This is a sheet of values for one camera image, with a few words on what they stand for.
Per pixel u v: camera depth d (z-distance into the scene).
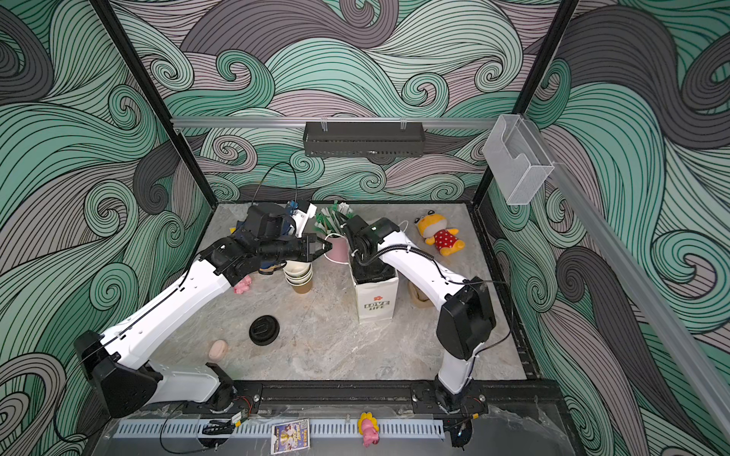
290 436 0.67
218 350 0.80
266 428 0.69
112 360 0.38
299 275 0.82
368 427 0.67
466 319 0.44
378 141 0.95
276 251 0.58
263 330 0.83
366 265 0.55
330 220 0.92
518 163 0.80
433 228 1.03
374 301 0.77
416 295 0.87
